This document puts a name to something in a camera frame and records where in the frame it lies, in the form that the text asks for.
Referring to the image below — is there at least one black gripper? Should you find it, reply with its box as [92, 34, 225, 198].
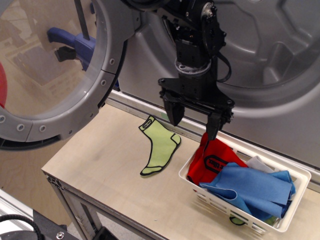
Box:
[158, 71, 235, 141]

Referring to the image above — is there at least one white plastic laundry basket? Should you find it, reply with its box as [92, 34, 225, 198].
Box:
[179, 133, 312, 235]

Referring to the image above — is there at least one dark blue felt cloth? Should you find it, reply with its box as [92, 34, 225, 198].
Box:
[280, 200, 292, 219]

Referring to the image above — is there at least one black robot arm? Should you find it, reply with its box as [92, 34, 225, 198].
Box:
[124, 0, 235, 141]

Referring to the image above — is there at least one grey toy washing machine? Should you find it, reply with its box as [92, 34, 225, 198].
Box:
[108, 0, 320, 191]

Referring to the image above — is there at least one grey round machine door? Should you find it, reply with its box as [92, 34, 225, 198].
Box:
[0, 0, 137, 151]

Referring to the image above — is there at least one green felt sock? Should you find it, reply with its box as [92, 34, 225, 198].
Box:
[139, 115, 182, 177]

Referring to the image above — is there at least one red felt shirt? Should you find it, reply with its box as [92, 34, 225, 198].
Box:
[187, 133, 247, 185]

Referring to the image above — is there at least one white grey felt cloth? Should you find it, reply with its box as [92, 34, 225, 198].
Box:
[246, 156, 275, 174]

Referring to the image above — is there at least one light blue felt cloth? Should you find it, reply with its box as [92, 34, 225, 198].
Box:
[199, 162, 296, 221]

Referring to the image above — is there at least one green sock in basket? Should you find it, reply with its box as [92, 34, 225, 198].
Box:
[229, 215, 278, 226]

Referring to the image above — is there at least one blue bar clamp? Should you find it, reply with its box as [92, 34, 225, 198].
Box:
[47, 27, 96, 71]

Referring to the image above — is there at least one red round object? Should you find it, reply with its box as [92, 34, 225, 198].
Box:
[0, 63, 8, 109]

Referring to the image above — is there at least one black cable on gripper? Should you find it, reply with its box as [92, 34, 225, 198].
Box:
[216, 52, 232, 83]

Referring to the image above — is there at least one aluminium table frame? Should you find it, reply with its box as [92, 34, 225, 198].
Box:
[44, 171, 165, 240]

